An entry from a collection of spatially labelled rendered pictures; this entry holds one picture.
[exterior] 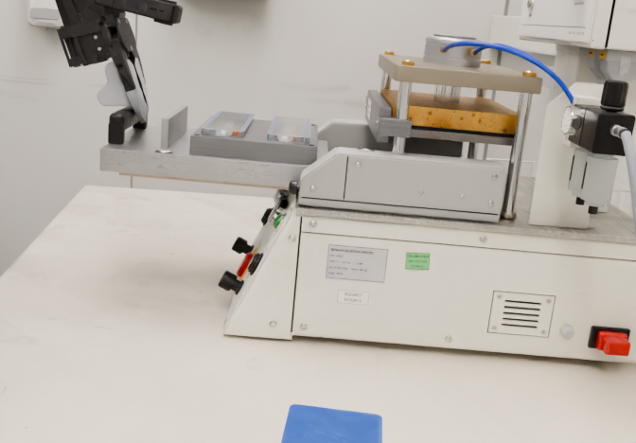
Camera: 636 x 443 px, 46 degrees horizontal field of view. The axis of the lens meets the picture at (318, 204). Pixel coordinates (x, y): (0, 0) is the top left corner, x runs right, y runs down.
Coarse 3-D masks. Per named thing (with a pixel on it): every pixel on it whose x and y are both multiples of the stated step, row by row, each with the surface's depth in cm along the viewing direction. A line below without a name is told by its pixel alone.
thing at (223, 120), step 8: (224, 112) 114; (232, 112) 115; (216, 120) 105; (224, 120) 106; (232, 120) 107; (240, 120) 107; (248, 120) 108; (208, 128) 98; (216, 128) 99; (224, 128) 99; (232, 128) 100; (240, 128) 101
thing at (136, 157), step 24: (168, 120) 99; (144, 144) 102; (168, 144) 101; (120, 168) 97; (144, 168) 97; (168, 168) 97; (192, 168) 97; (216, 168) 97; (240, 168) 97; (264, 168) 97; (288, 168) 97
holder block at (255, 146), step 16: (256, 128) 108; (192, 144) 97; (208, 144) 97; (224, 144) 97; (240, 144) 97; (256, 144) 97; (272, 144) 97; (288, 144) 97; (304, 144) 98; (272, 160) 98; (288, 160) 98; (304, 160) 98
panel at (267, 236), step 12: (288, 192) 113; (288, 216) 95; (264, 228) 119; (276, 228) 97; (264, 240) 108; (252, 252) 117; (264, 252) 99; (252, 276) 97; (240, 300) 97; (228, 312) 102
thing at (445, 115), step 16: (384, 96) 108; (416, 96) 109; (432, 96) 111; (448, 96) 104; (416, 112) 96; (432, 112) 96; (448, 112) 96; (464, 112) 96; (480, 112) 96; (496, 112) 98; (512, 112) 99; (416, 128) 97; (432, 128) 97; (448, 128) 97; (464, 128) 97; (480, 128) 97; (496, 128) 97; (512, 128) 97; (496, 144) 97
